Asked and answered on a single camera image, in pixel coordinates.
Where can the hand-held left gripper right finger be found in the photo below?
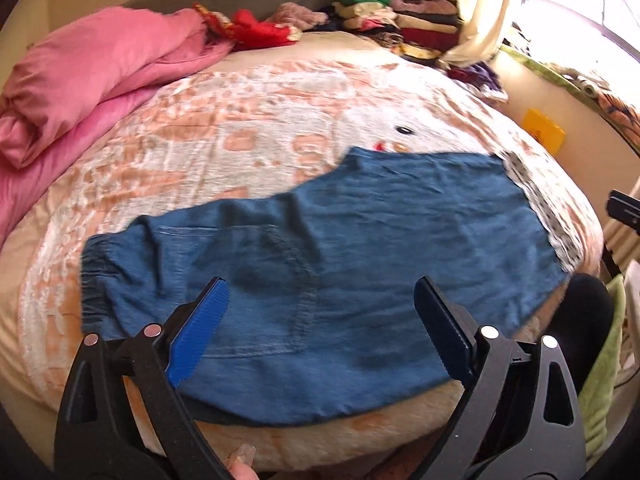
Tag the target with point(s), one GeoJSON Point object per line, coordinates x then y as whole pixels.
{"type": "Point", "coordinates": [450, 340]}

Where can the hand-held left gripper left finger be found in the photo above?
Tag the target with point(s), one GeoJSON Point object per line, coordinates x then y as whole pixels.
{"type": "Point", "coordinates": [197, 330]}

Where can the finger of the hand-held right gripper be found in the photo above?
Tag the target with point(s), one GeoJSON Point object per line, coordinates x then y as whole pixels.
{"type": "Point", "coordinates": [622, 207]}

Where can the blue denim pants lace hem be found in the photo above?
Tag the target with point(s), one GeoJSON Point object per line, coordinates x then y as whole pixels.
{"type": "Point", "coordinates": [350, 260]}

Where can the person's left hand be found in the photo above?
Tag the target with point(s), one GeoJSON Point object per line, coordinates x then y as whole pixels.
{"type": "Point", "coordinates": [245, 470]}

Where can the dark cloth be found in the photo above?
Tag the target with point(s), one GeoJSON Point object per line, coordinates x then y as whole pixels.
{"type": "Point", "coordinates": [590, 310]}

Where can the green cloth on windowsill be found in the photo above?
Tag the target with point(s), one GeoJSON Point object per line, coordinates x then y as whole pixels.
{"type": "Point", "coordinates": [550, 67]}

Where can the green towel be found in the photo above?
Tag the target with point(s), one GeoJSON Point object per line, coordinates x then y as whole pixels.
{"type": "Point", "coordinates": [605, 370]}

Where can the peach white bed quilt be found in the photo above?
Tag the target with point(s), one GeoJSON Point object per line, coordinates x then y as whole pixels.
{"type": "Point", "coordinates": [200, 150]}

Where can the purple clothes heap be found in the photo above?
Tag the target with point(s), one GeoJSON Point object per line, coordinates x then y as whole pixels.
{"type": "Point", "coordinates": [480, 77]}

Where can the cream curtain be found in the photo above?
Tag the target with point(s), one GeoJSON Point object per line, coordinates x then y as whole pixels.
{"type": "Point", "coordinates": [485, 10]}

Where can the pink comforter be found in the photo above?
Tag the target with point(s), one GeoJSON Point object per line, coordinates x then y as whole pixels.
{"type": "Point", "coordinates": [90, 60]}

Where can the pile of folded clothes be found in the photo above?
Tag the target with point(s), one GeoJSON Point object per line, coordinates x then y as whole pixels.
{"type": "Point", "coordinates": [400, 15]}

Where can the red patterned cloth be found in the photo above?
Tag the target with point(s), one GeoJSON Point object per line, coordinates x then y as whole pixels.
{"type": "Point", "coordinates": [255, 32]}

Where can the pink fuzzy garment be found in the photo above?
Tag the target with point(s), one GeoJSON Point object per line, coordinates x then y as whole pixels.
{"type": "Point", "coordinates": [300, 14]}

